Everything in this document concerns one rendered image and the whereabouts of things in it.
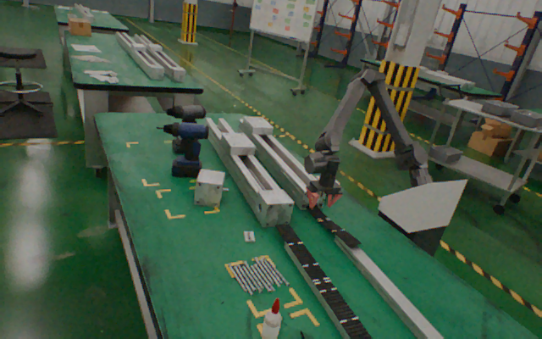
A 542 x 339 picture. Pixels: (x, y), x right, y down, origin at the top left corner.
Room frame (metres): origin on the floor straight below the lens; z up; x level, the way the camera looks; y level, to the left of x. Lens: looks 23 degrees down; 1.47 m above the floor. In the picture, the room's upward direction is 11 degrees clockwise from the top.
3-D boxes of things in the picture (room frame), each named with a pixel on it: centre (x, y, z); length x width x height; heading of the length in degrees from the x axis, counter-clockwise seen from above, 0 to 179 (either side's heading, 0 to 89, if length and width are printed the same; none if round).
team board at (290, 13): (7.21, 0.32, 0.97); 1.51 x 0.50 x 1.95; 54
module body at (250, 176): (1.49, 0.17, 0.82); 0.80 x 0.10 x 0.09; 27
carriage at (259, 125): (1.80, 0.11, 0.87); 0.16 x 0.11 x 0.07; 27
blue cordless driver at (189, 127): (1.31, 0.37, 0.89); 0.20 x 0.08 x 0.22; 106
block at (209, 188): (1.15, 0.20, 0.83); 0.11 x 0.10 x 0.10; 96
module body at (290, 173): (1.58, 0.00, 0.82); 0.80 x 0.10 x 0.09; 27
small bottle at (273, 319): (0.60, -0.07, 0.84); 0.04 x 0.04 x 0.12
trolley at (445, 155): (3.69, -2.09, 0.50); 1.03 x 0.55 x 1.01; 46
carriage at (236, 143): (1.49, 0.17, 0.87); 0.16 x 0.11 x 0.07; 27
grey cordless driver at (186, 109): (1.53, 0.44, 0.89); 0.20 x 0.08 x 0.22; 123
